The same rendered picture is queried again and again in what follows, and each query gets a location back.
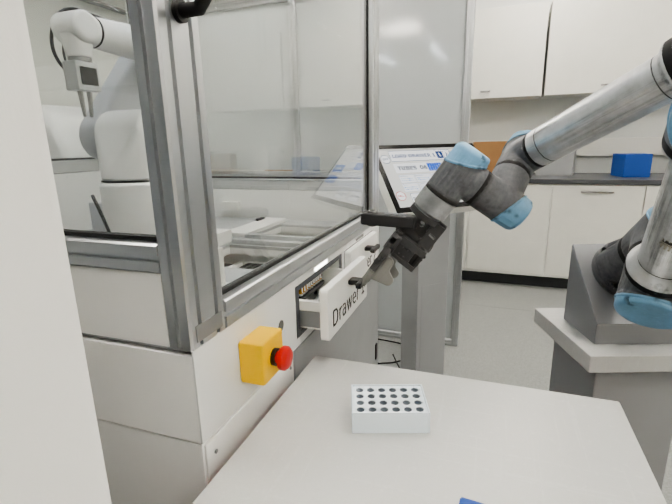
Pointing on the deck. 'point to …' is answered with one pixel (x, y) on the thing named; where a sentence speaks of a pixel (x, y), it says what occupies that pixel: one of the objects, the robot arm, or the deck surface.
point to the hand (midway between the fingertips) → (366, 276)
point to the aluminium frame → (188, 206)
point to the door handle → (188, 9)
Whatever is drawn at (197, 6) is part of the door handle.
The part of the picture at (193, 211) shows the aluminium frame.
